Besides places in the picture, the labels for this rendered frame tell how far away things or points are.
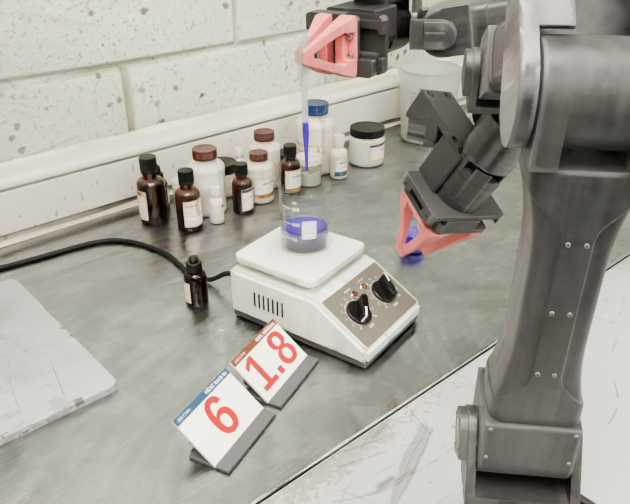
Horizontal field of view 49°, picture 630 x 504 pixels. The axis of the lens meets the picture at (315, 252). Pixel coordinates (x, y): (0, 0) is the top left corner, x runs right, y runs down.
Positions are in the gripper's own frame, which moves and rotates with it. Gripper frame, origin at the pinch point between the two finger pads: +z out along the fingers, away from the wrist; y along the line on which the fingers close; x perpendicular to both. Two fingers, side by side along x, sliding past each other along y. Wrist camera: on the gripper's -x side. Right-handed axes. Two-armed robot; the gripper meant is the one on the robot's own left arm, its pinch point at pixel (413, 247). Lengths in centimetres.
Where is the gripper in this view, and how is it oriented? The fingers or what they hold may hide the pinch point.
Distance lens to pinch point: 80.0
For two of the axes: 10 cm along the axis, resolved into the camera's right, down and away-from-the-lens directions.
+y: -8.4, 0.5, -5.4
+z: -4.0, 6.2, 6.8
